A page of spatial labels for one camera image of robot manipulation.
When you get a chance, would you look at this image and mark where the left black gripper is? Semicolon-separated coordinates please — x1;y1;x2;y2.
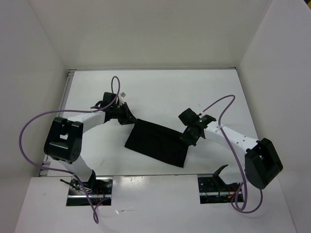
110;101;138;125

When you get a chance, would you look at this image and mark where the black skirt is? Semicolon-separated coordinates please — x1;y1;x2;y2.
124;119;189;167

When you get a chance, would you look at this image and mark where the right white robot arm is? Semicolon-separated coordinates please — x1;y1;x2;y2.
181;115;283;189

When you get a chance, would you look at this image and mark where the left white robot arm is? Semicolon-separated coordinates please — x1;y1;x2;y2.
44;103;137;194

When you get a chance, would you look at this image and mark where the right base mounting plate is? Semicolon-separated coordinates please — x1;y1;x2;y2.
197;175;244;204

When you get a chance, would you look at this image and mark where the base mounting plate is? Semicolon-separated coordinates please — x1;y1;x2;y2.
197;175;244;204
61;177;113;206

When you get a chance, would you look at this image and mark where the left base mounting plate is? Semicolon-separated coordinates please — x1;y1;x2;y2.
61;177;113;206

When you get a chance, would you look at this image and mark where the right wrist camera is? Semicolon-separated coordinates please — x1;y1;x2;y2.
178;108;199;126

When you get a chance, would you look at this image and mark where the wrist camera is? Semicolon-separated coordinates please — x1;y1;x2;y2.
178;108;199;126
100;92;126;108

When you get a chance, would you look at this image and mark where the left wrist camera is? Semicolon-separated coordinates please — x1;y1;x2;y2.
100;92;126;108

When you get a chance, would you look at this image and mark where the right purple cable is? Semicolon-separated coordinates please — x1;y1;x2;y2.
199;94;263;214

